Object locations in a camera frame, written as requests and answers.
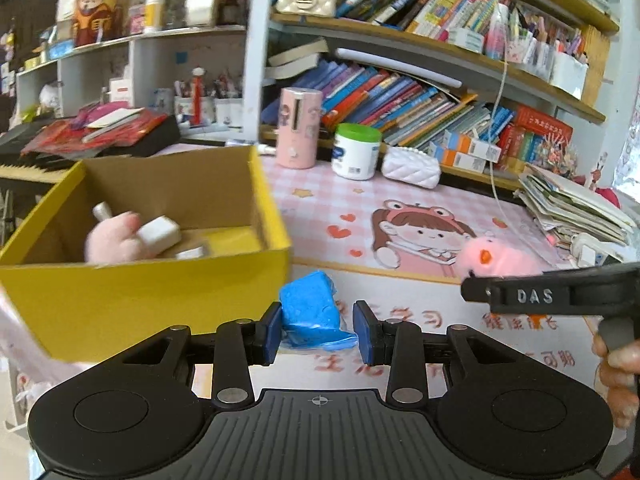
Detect wooden bookshelf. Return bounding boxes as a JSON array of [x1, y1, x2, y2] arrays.
[[260, 0, 621, 193]]

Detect white notebook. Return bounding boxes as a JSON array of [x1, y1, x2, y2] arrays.
[[81, 106, 144, 143]]

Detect white jar with green lid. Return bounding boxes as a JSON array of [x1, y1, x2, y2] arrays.
[[330, 122, 383, 181]]

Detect pink bottle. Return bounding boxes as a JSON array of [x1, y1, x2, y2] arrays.
[[483, 3, 507, 62]]

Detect bunch of pens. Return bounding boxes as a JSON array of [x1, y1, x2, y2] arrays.
[[173, 72, 244, 102]]

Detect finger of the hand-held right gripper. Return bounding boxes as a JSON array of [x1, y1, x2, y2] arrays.
[[461, 266, 640, 317]]

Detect white and red paper bag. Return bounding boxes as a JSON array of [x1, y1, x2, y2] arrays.
[[109, 77, 133, 109]]

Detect pink duck plush toy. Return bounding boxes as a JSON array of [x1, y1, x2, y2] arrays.
[[456, 236, 547, 279]]

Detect white desk organiser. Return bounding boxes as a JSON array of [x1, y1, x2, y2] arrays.
[[549, 51, 589, 99]]

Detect yellow cardboard box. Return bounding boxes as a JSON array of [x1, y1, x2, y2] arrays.
[[0, 144, 294, 364]]

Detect row of colourful books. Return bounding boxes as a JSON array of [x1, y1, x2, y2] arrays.
[[260, 59, 516, 161]]

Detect row of thin picture books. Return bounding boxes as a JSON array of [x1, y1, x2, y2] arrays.
[[335, 0, 513, 46]]

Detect red tassel ornament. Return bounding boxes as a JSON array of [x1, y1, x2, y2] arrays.
[[191, 66, 208, 127]]

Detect white power strip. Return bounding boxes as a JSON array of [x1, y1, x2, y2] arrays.
[[569, 231, 627, 269]]

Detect black electronic keyboard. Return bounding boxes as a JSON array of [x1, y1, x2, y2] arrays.
[[0, 114, 182, 184]]

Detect pink cartoon desk mat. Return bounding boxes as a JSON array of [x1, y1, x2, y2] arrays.
[[192, 151, 640, 456]]

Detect blue block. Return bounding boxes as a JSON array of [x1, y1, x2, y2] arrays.
[[278, 269, 361, 352]]

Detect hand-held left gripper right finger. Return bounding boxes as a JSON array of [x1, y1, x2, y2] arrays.
[[352, 301, 516, 406]]

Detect pile of papers and booklets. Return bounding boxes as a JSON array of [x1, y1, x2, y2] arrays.
[[516, 166, 639, 257]]

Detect white charger block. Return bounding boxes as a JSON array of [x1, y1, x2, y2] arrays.
[[136, 215, 182, 257]]

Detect small white flat box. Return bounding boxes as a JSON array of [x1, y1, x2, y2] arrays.
[[174, 244, 211, 262]]

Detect fortune god paper box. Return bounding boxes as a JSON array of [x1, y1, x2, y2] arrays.
[[71, 0, 127, 48]]

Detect red boxed book set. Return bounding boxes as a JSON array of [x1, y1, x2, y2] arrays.
[[501, 104, 574, 174]]

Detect pink foil wrapper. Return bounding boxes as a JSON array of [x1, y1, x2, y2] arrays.
[[64, 101, 134, 129]]

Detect stack of lying books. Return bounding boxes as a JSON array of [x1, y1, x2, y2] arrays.
[[266, 36, 331, 81]]

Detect small spray bottle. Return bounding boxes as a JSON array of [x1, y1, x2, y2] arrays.
[[225, 138, 276, 156]]

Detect white shelf unit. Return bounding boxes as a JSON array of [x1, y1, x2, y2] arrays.
[[15, 0, 273, 142]]

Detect white quilted pouch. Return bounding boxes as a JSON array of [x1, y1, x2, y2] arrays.
[[380, 145, 443, 188]]

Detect pink cylindrical container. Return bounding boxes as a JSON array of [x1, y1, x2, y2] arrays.
[[275, 86, 323, 169]]

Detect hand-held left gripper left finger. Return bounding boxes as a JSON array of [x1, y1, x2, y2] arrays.
[[122, 302, 284, 408]]

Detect white plastic bag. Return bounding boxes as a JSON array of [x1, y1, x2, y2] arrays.
[[0, 284, 92, 433]]

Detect person's right hand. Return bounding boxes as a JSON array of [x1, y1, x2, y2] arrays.
[[592, 334, 640, 428]]

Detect white hanging cable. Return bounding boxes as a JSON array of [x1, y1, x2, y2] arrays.
[[487, 0, 512, 207]]

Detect white bottle with yellow label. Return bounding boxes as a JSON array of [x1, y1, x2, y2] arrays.
[[144, 0, 167, 33]]

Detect small blue and orange boxes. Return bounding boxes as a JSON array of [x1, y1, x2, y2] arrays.
[[426, 129, 502, 174]]

